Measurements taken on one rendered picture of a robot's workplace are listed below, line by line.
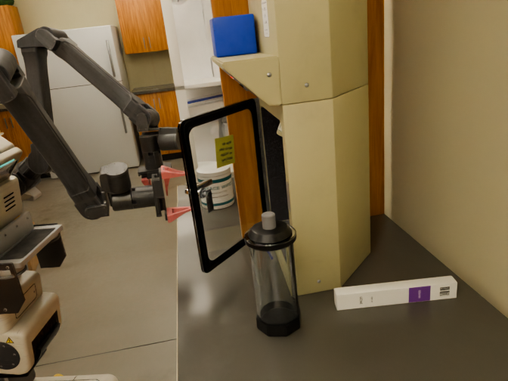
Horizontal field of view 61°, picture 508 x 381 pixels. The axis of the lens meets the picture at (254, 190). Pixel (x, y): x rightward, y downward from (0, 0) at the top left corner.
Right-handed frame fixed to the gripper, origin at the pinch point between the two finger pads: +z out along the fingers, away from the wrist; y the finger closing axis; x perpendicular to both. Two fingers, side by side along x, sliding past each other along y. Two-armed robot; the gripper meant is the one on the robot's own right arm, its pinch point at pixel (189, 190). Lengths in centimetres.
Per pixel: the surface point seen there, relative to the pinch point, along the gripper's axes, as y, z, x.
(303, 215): -2.4, 24.6, -22.0
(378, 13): 42, 59, 12
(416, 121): 13, 65, -1
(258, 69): 30.8, 15.9, -22.6
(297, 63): 31.4, 23.9, -23.0
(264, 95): 25.6, 16.9, -22.5
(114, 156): -89, -77, 474
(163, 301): -115, -20, 140
